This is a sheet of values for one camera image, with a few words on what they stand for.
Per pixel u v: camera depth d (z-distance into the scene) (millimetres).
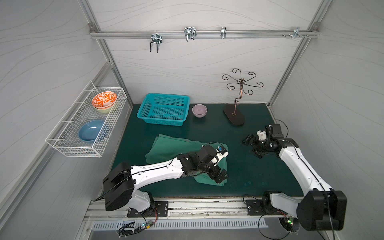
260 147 743
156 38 784
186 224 702
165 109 1185
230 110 1143
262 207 722
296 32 765
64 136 582
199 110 1120
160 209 737
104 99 744
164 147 915
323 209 390
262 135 779
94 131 654
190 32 763
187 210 747
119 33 783
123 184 405
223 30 718
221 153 661
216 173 641
